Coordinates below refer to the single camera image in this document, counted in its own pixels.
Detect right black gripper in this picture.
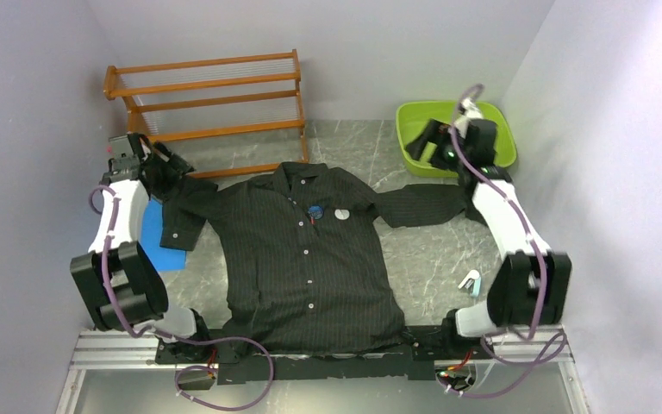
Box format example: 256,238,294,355
404,120,470,173

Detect black pinstriped shirt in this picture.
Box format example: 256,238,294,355
161,162,466,354

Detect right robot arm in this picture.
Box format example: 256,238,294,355
405,118,571,358

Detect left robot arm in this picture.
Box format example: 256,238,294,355
70,132,213,362

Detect green plastic basin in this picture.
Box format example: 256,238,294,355
395,101,517,179

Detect orange wooden shoe rack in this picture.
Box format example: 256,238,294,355
103,49,309,163

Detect blue flat mat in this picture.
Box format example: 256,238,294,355
140,199,186,272

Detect black base beam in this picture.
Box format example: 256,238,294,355
154,325,489,385

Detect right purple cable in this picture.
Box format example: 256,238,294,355
437,83,567,400

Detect purple cable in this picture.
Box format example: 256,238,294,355
437,83,567,400
90,185,276,414

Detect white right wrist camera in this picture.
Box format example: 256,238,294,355
457,97,484,120

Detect aluminium frame rail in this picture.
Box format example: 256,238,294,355
72,327,558,378

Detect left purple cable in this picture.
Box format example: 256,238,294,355
90,185,276,414

